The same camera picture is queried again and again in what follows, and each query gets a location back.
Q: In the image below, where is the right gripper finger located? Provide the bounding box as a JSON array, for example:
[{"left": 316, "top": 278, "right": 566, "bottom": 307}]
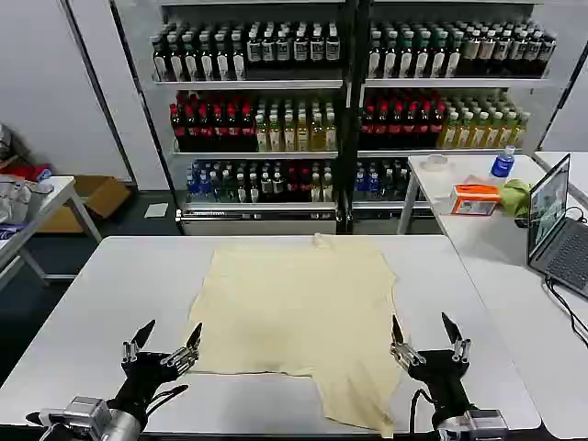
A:
[
  {"left": 441, "top": 312, "right": 473, "bottom": 363},
  {"left": 389, "top": 314, "right": 427, "bottom": 368}
]

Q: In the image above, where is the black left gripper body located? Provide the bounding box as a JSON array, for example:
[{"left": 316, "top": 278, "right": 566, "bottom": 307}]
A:
[{"left": 107, "top": 350, "right": 185, "bottom": 420}]

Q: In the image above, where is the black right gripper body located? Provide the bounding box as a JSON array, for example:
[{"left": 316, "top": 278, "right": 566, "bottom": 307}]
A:
[{"left": 406, "top": 349, "right": 480, "bottom": 422}]

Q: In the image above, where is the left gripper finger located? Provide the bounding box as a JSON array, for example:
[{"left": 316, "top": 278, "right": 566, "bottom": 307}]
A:
[
  {"left": 159, "top": 322, "right": 204, "bottom": 374},
  {"left": 120, "top": 319, "right": 157, "bottom": 365}
]

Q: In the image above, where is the pale yellow shirt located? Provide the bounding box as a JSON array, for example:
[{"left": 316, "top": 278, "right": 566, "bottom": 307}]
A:
[{"left": 187, "top": 232, "right": 404, "bottom": 438}]

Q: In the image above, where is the white table with laptop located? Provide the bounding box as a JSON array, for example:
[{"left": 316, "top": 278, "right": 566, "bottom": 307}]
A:
[{"left": 397, "top": 153, "right": 588, "bottom": 440}]

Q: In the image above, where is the orange and white tissue box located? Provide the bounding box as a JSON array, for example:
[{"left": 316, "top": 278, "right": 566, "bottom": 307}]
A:
[{"left": 448, "top": 183, "right": 502, "bottom": 216}]

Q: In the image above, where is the brown cardboard box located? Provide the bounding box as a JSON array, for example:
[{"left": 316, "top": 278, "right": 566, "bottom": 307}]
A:
[{"left": 39, "top": 175, "right": 132, "bottom": 234}]

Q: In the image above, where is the crumpled green cloth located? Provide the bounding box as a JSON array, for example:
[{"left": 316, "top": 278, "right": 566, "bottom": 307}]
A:
[{"left": 499, "top": 178, "right": 534, "bottom": 220}]

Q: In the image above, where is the grey open laptop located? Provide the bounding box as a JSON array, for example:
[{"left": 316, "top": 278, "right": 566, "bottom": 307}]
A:
[{"left": 526, "top": 153, "right": 588, "bottom": 300}]

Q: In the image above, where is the white side table with clutter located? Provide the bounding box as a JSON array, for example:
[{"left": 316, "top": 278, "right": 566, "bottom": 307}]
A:
[{"left": 0, "top": 175, "right": 103, "bottom": 288}]

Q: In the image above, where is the grey crumpled bag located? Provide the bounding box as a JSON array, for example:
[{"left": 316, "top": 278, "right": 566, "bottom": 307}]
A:
[{"left": 0, "top": 179, "right": 55, "bottom": 224}]

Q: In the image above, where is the blue-capped water bottle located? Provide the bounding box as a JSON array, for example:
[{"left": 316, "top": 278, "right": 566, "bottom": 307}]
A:
[{"left": 490, "top": 145, "right": 516, "bottom": 179}]

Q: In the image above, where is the red bag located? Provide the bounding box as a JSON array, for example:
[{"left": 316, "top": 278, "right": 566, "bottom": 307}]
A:
[{"left": 0, "top": 163, "right": 52, "bottom": 183}]

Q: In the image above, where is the shelf rack with bottles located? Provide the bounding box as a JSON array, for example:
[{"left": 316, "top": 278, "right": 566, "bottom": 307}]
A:
[{"left": 109, "top": 0, "right": 564, "bottom": 236}]

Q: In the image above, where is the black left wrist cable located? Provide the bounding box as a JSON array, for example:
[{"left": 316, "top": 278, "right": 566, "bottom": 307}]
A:
[{"left": 145, "top": 384, "right": 190, "bottom": 413}]

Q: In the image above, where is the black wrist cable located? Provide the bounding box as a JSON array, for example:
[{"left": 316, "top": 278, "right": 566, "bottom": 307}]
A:
[
  {"left": 145, "top": 384, "right": 190, "bottom": 413},
  {"left": 409, "top": 388, "right": 437, "bottom": 435}
]

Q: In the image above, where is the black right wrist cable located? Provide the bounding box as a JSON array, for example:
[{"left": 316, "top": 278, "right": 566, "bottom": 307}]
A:
[{"left": 409, "top": 388, "right": 437, "bottom": 435}]

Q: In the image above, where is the black laptop cable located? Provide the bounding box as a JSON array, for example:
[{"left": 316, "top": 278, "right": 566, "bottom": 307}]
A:
[{"left": 544, "top": 275, "right": 588, "bottom": 346}]

